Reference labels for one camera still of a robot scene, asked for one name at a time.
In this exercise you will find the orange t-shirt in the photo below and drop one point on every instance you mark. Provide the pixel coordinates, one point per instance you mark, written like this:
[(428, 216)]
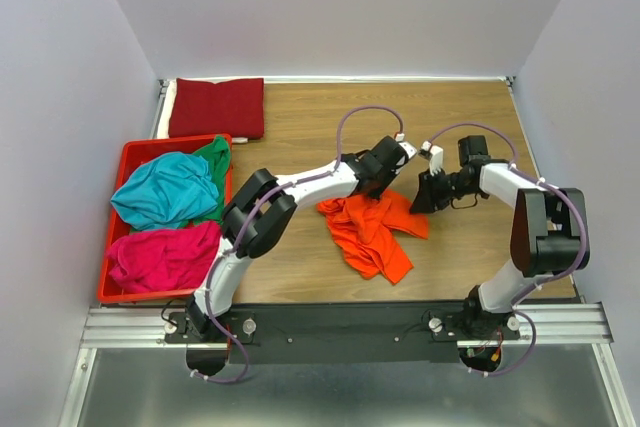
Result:
[(363, 228)]

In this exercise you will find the green t-shirt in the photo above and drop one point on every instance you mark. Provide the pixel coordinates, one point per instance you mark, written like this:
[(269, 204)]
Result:
[(204, 192)]

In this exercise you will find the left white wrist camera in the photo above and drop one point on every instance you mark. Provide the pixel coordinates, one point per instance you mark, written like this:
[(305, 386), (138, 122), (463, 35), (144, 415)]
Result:
[(409, 149)]

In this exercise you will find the red plastic crate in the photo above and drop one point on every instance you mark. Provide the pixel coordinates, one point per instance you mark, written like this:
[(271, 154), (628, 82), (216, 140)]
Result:
[(135, 154)]

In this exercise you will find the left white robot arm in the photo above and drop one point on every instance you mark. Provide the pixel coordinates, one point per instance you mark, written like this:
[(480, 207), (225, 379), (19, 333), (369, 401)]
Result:
[(260, 212)]

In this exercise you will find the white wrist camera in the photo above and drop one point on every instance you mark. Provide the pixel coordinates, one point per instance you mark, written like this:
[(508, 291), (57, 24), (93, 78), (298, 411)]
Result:
[(434, 155), (409, 149)]

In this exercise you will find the front aluminium extrusion rail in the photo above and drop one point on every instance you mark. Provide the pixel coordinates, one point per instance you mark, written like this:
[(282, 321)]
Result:
[(546, 323)]

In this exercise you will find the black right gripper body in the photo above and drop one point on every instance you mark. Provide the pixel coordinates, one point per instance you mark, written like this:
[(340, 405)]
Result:
[(459, 190)]

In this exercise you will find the teal blue t-shirt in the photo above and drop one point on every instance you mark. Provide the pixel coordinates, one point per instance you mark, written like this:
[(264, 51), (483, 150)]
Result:
[(149, 199)]

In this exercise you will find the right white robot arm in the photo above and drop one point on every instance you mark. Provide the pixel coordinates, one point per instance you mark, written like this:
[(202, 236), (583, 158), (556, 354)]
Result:
[(549, 236)]

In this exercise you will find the magenta pink t-shirt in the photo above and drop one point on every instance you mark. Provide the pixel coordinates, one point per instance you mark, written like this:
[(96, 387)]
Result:
[(164, 260)]

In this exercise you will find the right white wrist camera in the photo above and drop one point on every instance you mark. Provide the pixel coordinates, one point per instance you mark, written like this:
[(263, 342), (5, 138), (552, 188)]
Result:
[(434, 155)]

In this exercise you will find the grey aluminium frame rail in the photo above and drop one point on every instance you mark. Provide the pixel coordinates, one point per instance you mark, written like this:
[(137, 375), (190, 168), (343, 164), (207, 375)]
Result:
[(163, 86)]

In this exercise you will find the folded dark red t-shirt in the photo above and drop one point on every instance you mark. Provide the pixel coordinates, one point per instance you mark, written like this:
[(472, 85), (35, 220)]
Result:
[(234, 107)]

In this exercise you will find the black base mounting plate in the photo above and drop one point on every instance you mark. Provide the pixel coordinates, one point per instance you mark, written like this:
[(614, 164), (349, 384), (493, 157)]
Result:
[(338, 333)]

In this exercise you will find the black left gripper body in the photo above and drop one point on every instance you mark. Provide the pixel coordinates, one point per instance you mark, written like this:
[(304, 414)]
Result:
[(382, 181)]

